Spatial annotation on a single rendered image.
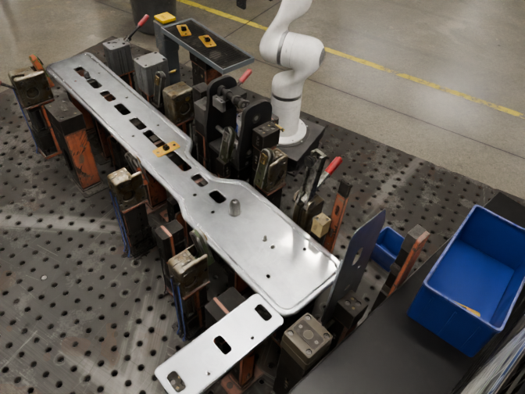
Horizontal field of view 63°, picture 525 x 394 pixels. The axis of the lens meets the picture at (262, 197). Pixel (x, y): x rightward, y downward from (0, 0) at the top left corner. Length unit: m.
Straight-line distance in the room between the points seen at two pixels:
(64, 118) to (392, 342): 1.18
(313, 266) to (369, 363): 0.27
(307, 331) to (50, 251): 0.96
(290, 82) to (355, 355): 1.00
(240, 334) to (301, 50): 0.97
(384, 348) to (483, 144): 2.66
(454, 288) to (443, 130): 2.44
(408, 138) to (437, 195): 1.49
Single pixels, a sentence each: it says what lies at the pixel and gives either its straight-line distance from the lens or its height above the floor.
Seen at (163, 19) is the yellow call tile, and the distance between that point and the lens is 1.81.
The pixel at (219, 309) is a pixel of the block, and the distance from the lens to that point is 1.06.
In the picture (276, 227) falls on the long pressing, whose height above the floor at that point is 1.00.
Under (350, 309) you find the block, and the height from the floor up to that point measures 1.08.
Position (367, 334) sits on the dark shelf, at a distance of 1.02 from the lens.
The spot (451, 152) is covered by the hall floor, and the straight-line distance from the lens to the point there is 3.33.
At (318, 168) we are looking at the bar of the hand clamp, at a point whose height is 1.18.
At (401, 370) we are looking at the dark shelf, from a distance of 1.01.
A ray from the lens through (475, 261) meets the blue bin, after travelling 1.23.
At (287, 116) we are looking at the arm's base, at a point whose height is 0.91.
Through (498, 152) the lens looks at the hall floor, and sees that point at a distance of 3.51.
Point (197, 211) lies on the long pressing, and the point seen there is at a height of 1.00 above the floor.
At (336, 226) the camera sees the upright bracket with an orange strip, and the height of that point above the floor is 1.05.
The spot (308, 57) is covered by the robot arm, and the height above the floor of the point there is 1.17.
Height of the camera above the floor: 1.91
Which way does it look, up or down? 47 degrees down
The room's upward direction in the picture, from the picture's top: 5 degrees clockwise
